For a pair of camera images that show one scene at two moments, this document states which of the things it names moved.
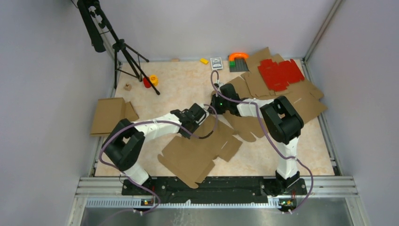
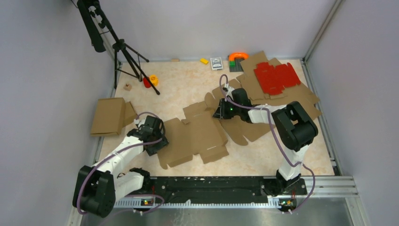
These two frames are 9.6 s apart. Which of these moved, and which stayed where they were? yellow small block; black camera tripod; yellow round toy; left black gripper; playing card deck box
Moved: left black gripper
Stayed: yellow round toy; yellow small block; black camera tripod; playing card deck box
